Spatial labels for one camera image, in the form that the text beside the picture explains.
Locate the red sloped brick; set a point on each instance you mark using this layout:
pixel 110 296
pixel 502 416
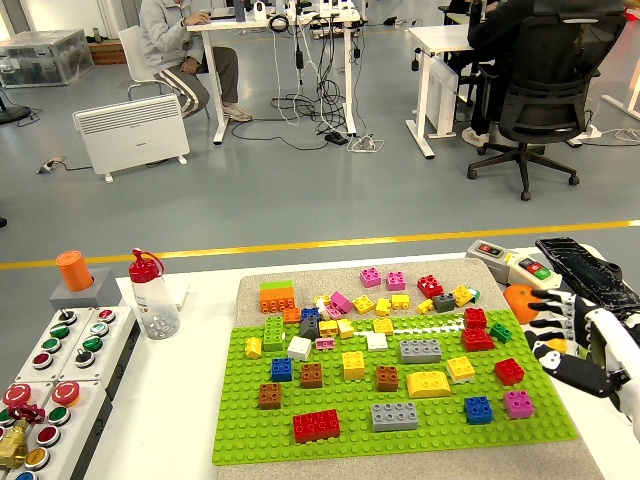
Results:
pixel 477 340

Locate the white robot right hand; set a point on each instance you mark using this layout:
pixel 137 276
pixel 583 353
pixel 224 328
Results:
pixel 575 370

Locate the black round floor base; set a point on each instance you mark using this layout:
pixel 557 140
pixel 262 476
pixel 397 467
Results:
pixel 10 114

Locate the white desk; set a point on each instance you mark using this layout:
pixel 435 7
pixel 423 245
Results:
pixel 440 37
pixel 348 75

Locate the grey metal case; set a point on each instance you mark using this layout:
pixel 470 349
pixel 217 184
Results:
pixel 40 55

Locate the grey block holder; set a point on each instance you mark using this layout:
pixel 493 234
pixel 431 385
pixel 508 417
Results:
pixel 102 295

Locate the grey four-button control box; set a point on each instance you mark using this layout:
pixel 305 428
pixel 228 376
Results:
pixel 95 345
pixel 50 345

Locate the white cabinet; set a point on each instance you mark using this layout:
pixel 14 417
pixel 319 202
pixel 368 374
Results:
pixel 440 100

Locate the black office chair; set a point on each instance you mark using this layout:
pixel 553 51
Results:
pixel 545 100

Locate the brown wooden pallet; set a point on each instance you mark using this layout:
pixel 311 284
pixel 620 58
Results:
pixel 107 52

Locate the white four-stud brick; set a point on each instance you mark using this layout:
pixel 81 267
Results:
pixel 377 342
pixel 299 348

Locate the magenta four-stud brick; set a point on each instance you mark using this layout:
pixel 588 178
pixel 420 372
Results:
pixel 396 280
pixel 518 405
pixel 370 278

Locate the clear bottle with red cap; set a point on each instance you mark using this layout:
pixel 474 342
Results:
pixel 155 310

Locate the small dark green brick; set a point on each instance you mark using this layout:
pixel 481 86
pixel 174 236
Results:
pixel 500 332

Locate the blue four-stud brick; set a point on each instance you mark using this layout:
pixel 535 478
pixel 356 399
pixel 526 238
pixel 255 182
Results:
pixel 281 370
pixel 310 313
pixel 478 410

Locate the grey floor socket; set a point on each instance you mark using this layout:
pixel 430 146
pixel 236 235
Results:
pixel 50 165

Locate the white wall switch plate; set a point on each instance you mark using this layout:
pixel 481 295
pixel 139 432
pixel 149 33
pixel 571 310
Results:
pixel 181 292

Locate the grey emergency stop box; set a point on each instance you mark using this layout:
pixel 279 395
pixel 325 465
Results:
pixel 58 415
pixel 16 395

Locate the small yellow brick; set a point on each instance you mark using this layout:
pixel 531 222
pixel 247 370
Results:
pixel 322 299
pixel 253 347
pixel 425 306

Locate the orange fruit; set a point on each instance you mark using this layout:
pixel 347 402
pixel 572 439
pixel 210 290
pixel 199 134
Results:
pixel 520 302

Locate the orange cylinder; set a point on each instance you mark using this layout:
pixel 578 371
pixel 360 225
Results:
pixel 74 272

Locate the yellow curved brick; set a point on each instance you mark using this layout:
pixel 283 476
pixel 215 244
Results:
pixel 427 385

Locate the small white brick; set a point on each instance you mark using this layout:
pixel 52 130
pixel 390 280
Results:
pixel 321 310

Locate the black plastic tray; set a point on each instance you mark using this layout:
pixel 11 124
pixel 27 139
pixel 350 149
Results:
pixel 585 272

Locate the green studded baseplate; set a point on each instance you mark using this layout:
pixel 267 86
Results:
pixel 340 400

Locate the tall yellow brick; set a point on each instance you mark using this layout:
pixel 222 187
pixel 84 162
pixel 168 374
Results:
pixel 353 366

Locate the beige red-green switch box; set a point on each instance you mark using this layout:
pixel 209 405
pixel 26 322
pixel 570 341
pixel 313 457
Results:
pixel 520 272

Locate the person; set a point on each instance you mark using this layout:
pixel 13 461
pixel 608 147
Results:
pixel 500 30
pixel 165 35

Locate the grey-brown table mat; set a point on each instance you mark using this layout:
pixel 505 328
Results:
pixel 320 280

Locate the orange eight-stud brick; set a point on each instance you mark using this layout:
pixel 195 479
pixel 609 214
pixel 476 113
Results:
pixel 276 302

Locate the large red brick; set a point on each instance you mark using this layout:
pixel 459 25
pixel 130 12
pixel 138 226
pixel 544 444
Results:
pixel 316 426

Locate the magenta sloped brick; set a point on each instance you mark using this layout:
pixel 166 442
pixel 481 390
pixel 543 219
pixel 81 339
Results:
pixel 341 301

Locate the brown four-stud brick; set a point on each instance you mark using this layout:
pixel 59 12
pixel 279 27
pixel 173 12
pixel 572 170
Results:
pixel 387 378
pixel 270 396
pixel 311 376

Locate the red brick with white marks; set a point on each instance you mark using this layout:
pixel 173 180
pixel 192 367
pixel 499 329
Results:
pixel 430 287

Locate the small flat pink brick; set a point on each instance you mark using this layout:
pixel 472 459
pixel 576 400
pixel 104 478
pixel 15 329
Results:
pixel 325 343

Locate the black floor box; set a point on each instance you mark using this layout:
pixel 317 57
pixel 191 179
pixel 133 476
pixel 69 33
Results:
pixel 336 138

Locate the red four-stud brick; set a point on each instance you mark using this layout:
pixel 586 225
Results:
pixel 509 372
pixel 475 318

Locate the lime green flat brick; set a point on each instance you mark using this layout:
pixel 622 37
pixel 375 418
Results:
pixel 276 286

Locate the grey red-black switch box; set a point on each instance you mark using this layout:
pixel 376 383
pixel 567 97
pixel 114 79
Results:
pixel 487 252

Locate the pink four-stud brick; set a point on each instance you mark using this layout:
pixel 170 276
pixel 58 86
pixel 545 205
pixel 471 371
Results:
pixel 333 313

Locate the small orange brick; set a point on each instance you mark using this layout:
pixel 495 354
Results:
pixel 291 315

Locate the white chair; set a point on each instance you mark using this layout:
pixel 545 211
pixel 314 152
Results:
pixel 131 55

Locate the white panel heater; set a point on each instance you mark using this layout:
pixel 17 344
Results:
pixel 132 130

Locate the grey eight-stud brick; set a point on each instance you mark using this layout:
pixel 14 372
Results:
pixel 420 351
pixel 394 417

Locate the dark grey sloped brick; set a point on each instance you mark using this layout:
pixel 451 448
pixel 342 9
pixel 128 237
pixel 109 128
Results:
pixel 309 327

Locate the white desk leg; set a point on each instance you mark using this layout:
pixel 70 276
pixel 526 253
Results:
pixel 620 106

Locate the yellow brick on white brick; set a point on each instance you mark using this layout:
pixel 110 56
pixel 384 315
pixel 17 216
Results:
pixel 460 369

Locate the tall green brick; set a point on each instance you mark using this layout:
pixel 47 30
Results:
pixel 273 335

